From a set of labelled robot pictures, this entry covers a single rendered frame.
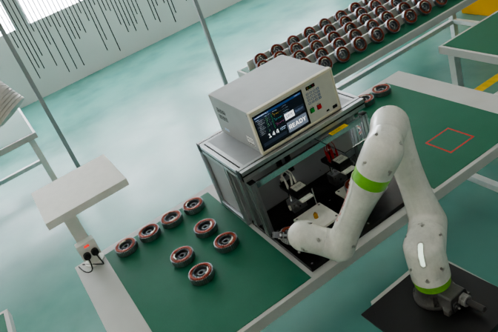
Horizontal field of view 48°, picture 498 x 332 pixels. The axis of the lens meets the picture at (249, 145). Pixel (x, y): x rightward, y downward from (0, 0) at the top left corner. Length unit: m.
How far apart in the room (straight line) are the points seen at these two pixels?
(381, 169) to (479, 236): 1.77
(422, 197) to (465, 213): 1.60
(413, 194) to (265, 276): 0.73
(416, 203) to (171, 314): 1.07
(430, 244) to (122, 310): 1.32
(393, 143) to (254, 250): 1.00
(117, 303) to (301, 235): 0.99
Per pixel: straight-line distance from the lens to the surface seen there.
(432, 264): 1.89
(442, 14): 4.32
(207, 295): 2.35
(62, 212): 2.42
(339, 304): 3.16
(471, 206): 3.59
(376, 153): 1.66
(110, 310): 2.55
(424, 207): 1.97
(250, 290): 2.29
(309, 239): 1.91
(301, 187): 2.42
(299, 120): 2.39
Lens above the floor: 2.27
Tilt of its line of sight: 28 degrees down
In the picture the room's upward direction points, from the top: 20 degrees counter-clockwise
